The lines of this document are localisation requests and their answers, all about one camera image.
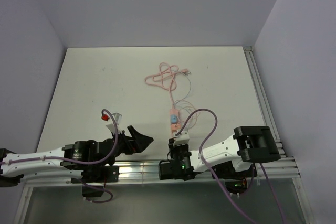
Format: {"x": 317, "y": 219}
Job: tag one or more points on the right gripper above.
{"x": 172, "y": 147}

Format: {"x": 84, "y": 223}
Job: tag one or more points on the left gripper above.
{"x": 139, "y": 142}

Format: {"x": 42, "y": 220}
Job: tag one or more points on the blue charger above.
{"x": 174, "y": 118}

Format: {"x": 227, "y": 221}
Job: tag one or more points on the pink power strip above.
{"x": 175, "y": 111}

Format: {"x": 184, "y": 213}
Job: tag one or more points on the orange pink charger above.
{"x": 175, "y": 127}

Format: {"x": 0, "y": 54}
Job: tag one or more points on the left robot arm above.
{"x": 17, "y": 168}

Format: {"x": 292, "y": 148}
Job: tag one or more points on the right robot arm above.
{"x": 230, "y": 159}

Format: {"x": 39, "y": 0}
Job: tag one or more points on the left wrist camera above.
{"x": 110, "y": 124}

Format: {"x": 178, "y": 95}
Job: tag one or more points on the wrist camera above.
{"x": 110, "y": 124}
{"x": 181, "y": 139}

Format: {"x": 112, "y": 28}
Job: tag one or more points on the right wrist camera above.
{"x": 181, "y": 139}

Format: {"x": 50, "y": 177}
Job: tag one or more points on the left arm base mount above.
{"x": 101, "y": 174}

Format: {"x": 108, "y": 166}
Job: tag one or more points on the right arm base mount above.
{"x": 235, "y": 182}

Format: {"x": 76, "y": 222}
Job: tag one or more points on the right side aluminium rail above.
{"x": 262, "y": 98}

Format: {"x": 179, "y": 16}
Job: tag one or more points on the aluminium rail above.
{"x": 262, "y": 98}
{"x": 147, "y": 172}

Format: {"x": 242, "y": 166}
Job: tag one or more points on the front aluminium rail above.
{"x": 147, "y": 172}

